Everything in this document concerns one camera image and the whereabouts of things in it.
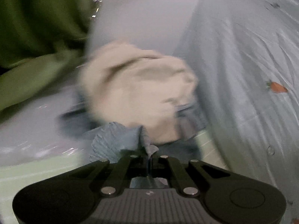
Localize grey blue garment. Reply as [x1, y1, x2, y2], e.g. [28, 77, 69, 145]
[56, 93, 208, 189]

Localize beige garment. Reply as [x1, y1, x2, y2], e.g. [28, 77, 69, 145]
[78, 41, 200, 145]

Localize green fabric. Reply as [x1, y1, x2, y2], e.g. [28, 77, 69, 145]
[1, 0, 98, 110]

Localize green grid cutting mat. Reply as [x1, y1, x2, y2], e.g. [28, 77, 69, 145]
[1, 130, 229, 223]

